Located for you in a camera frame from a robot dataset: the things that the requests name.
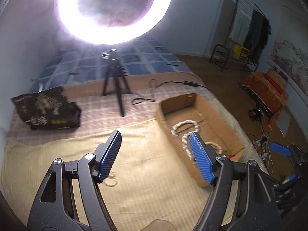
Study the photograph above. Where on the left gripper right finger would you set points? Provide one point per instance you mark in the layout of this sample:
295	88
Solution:
255	204

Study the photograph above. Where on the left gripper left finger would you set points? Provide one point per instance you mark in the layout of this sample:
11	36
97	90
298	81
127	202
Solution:
54	206

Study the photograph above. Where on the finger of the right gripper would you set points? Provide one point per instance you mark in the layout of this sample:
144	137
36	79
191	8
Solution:
293	178
280	149

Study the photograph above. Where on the blue bangle with red string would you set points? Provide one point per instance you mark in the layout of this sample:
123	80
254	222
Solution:
228	153

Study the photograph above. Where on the orange covered box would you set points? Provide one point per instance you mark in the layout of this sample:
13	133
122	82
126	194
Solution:
272	99

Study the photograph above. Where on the yellow striped bed sheet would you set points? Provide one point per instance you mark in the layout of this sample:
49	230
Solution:
155	178

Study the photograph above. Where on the black snack bag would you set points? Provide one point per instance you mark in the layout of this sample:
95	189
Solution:
47	110

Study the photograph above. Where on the pink plaid blanket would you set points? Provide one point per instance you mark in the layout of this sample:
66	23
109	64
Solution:
100	115

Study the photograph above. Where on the cardboard box tray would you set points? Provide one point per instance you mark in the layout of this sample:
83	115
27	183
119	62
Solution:
199	125

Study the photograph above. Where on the yellow box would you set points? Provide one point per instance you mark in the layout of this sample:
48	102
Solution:
240	52

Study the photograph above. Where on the black metal rack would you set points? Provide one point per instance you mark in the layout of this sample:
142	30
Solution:
222	59

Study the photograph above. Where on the hanging clothes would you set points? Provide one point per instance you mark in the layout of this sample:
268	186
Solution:
250	28

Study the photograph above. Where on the black tripod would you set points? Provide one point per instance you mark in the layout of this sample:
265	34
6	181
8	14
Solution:
114	70

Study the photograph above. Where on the white ring light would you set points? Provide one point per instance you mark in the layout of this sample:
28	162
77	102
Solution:
109	22

